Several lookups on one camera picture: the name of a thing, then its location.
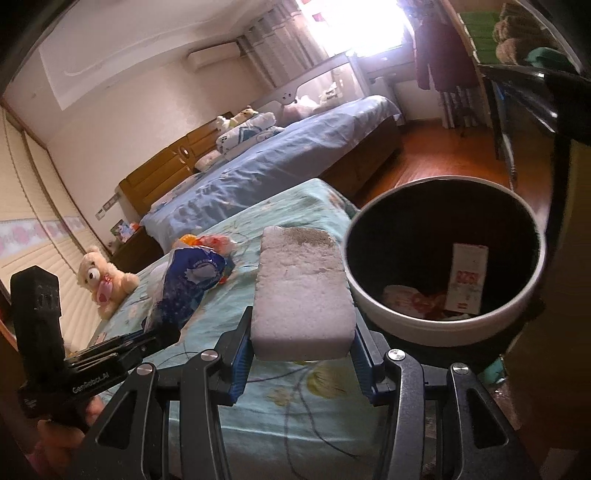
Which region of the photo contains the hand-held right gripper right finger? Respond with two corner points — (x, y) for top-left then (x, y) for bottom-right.
(350, 323), (541, 480)

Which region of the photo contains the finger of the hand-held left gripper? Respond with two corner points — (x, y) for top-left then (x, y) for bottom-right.
(121, 323), (182, 365)

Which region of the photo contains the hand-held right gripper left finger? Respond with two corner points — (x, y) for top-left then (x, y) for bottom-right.
(76, 318), (254, 480)

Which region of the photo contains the blue snack bag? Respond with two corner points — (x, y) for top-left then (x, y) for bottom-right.
(142, 247), (236, 333)

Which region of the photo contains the white red plastic wrapper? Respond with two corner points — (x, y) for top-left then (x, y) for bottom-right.
(383, 285), (446, 319)

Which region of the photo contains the white foam block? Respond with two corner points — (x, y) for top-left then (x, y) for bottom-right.
(249, 225), (357, 361)

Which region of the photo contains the orange red clear wrapper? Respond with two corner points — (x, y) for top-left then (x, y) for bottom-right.
(201, 234), (232, 278)

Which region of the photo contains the red white carton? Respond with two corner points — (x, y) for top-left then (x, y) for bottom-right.
(445, 243), (489, 317)

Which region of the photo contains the black white-rimmed trash bin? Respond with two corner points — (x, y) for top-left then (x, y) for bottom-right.
(344, 178), (550, 370)

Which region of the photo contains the person's left hand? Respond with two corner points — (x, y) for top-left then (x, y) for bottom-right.
(36, 399), (105, 480)

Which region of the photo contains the white sliding wardrobe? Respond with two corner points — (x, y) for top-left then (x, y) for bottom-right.
(0, 106), (114, 352)

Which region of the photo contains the green floral cloth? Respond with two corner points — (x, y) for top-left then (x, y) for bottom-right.
(90, 178), (402, 480)

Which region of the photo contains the cream teddy bear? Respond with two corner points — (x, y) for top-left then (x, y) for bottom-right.
(76, 246), (140, 321)

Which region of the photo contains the wooden nightstand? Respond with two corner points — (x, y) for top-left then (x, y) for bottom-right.
(111, 228), (164, 273)

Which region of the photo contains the wooden headboard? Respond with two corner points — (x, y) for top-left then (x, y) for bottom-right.
(119, 112), (236, 215)

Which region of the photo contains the small pink pillow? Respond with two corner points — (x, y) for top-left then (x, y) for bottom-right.
(194, 150), (222, 172)

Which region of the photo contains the bed with blue sheet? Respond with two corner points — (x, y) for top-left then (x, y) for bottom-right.
(141, 95), (402, 252)

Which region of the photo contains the panda print pillow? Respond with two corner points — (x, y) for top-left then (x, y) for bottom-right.
(216, 111), (282, 155)

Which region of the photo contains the white yellow plush toy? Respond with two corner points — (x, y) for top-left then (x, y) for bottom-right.
(216, 106), (259, 132)

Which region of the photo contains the pink plush toy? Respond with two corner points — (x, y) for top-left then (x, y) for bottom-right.
(281, 95), (319, 121)

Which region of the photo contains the grey striped curtain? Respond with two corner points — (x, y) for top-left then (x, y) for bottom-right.
(438, 88), (481, 130)
(238, 0), (333, 88)

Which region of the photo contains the white air conditioner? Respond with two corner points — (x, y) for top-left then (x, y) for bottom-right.
(187, 41), (243, 70)

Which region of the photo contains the black desk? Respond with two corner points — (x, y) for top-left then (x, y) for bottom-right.
(475, 62), (591, 195)

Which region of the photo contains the dark red coat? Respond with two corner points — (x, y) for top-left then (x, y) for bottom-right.
(412, 7), (476, 90)

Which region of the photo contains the bright window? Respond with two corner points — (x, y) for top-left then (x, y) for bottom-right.
(300, 0), (416, 58)

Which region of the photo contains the stack of green boxes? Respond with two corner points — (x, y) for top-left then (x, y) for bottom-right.
(457, 9), (502, 63)

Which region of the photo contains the teal cloth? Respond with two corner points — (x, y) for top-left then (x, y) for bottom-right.
(524, 46), (583, 75)

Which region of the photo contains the brown plush toy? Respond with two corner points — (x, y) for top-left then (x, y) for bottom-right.
(492, 2), (546, 65)

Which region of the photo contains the wall switch panel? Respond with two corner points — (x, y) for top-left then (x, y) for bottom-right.
(95, 194), (121, 220)

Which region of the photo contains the grey bed guard rail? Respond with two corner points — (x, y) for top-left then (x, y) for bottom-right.
(270, 52), (370, 123)

